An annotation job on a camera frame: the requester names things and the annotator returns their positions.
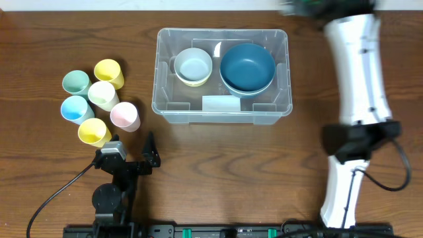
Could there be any beige large bowl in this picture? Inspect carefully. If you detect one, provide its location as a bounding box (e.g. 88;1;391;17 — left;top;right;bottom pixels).
223;80;273;98

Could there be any light grey small bowl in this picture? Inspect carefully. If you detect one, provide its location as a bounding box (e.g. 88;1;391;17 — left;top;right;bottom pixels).
174;48;213;74

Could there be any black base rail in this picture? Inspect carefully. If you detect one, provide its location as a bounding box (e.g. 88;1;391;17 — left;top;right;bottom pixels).
63;221;395;238

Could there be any yellow cup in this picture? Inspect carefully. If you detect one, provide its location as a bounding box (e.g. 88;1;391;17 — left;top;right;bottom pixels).
77;118;112;148
94;59;125;90

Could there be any yellow small bowl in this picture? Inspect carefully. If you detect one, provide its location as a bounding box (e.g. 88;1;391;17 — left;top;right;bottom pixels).
180;79;208;87

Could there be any yellow cup lower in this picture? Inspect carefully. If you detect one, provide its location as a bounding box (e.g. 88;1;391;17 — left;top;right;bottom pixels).
77;118;112;148

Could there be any clear plastic storage bin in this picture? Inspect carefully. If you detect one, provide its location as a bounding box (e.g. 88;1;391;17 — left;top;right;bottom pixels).
152;28;293;125

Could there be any yellow cup upper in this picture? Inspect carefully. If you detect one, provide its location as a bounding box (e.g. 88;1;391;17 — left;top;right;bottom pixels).
94;59;125;90

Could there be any green cup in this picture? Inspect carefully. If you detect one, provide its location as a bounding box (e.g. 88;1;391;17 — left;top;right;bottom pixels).
62;70;92;100

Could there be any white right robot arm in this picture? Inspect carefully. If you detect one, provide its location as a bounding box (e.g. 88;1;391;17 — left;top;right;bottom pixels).
280;0;401;229

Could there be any light blue cup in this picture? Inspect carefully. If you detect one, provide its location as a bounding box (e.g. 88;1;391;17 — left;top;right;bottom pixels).
60;95;95;125

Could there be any pink cup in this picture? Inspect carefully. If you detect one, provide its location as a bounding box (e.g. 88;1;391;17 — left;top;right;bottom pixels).
110;102;141;132

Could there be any cream cup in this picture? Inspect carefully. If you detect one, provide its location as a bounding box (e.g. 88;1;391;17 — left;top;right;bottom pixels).
88;81;120;112

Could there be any white small bowl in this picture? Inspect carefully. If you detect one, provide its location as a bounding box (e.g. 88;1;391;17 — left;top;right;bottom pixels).
176;72;211;81

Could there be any dark blue bowl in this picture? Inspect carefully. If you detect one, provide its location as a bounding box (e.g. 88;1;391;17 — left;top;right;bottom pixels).
230;91;262;99
219;43;276;91

